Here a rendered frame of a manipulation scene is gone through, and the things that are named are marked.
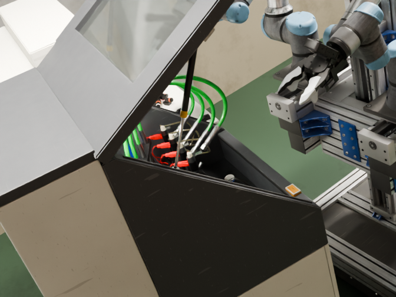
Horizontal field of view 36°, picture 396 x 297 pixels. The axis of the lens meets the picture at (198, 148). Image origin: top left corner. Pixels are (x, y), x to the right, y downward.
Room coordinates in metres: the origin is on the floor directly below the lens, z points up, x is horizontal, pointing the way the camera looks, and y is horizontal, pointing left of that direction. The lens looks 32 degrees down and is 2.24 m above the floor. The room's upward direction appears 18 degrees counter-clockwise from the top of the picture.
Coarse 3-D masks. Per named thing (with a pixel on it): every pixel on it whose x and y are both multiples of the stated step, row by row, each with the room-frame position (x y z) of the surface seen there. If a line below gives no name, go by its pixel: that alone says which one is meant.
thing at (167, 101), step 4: (160, 96) 2.45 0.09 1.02; (164, 96) 2.45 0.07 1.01; (168, 96) 2.49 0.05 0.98; (160, 100) 2.43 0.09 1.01; (164, 100) 2.42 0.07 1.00; (168, 100) 2.40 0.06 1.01; (172, 100) 2.39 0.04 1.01; (156, 104) 2.39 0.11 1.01; (164, 104) 2.42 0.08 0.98; (168, 104) 2.40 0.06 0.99
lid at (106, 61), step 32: (96, 0) 2.00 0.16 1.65; (128, 0) 1.85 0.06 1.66; (160, 0) 1.69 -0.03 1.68; (192, 0) 1.55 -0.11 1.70; (224, 0) 1.42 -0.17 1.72; (64, 32) 2.02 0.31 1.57; (96, 32) 1.87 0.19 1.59; (128, 32) 1.69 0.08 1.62; (160, 32) 1.55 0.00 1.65; (192, 32) 1.39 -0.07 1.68; (64, 64) 1.83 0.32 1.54; (96, 64) 1.66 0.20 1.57; (128, 64) 1.55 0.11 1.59; (160, 64) 1.39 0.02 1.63; (64, 96) 1.67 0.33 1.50; (96, 96) 1.52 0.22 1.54; (128, 96) 1.40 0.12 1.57; (96, 128) 1.40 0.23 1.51; (128, 128) 1.33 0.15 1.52
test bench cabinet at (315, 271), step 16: (320, 256) 1.47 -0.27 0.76; (288, 272) 1.43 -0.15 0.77; (304, 272) 1.45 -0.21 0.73; (320, 272) 1.47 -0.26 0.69; (256, 288) 1.40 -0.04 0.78; (272, 288) 1.42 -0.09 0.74; (288, 288) 1.43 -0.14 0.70; (304, 288) 1.45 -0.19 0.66; (320, 288) 1.46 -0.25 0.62; (336, 288) 1.48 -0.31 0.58
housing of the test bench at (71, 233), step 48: (0, 48) 2.38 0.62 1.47; (0, 96) 1.84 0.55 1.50; (48, 96) 1.72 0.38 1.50; (0, 144) 1.51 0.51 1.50; (48, 144) 1.42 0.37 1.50; (0, 192) 1.26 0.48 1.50; (48, 192) 1.28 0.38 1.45; (96, 192) 1.31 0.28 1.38; (48, 240) 1.26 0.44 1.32; (96, 240) 1.29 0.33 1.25; (48, 288) 1.25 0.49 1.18; (96, 288) 1.28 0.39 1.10; (144, 288) 1.31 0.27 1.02
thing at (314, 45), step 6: (306, 42) 1.44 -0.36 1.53; (312, 42) 1.43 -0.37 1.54; (318, 42) 1.42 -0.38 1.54; (312, 48) 1.42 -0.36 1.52; (318, 48) 1.42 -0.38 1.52; (324, 48) 1.43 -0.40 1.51; (330, 48) 1.44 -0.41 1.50; (324, 54) 1.43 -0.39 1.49; (330, 54) 1.44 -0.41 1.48; (336, 54) 1.46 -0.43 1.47
